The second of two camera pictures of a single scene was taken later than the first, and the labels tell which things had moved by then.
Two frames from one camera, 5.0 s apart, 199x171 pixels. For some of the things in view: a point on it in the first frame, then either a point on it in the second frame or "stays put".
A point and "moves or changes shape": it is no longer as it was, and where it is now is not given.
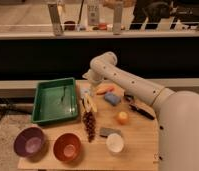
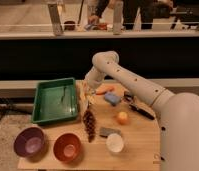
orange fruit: x=122 y=117 stays put
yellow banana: x=89 y=104 moves or changes shape
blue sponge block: x=112 y=98 stays put
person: x=190 y=13 to x=147 y=10
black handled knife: x=140 y=110 stays put
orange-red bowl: x=67 y=147 stays put
